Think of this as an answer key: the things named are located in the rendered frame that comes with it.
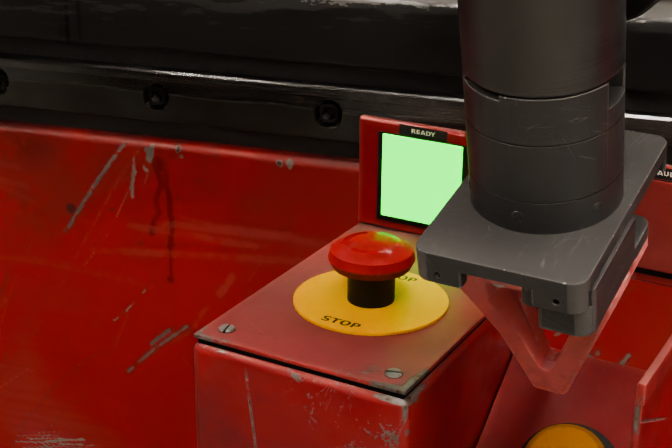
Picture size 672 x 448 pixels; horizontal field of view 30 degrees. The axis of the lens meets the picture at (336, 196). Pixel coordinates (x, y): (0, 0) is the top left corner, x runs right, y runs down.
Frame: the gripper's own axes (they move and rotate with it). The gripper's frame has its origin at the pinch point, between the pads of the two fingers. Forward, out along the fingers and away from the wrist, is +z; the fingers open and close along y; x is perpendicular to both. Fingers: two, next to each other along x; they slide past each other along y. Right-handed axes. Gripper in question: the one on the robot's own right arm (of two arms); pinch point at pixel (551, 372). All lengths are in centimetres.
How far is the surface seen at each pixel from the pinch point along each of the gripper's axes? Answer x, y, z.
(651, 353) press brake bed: 2.0, 22.3, 17.9
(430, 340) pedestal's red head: 5.4, -0.3, -0.3
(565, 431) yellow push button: 0.0, 1.6, 4.9
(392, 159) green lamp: 12.6, 10.8, -1.4
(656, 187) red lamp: -1.1, 11.1, -2.5
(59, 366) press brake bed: 44, 12, 24
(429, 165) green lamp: 10.5, 10.8, -1.5
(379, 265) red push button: 8.3, 1.1, -2.6
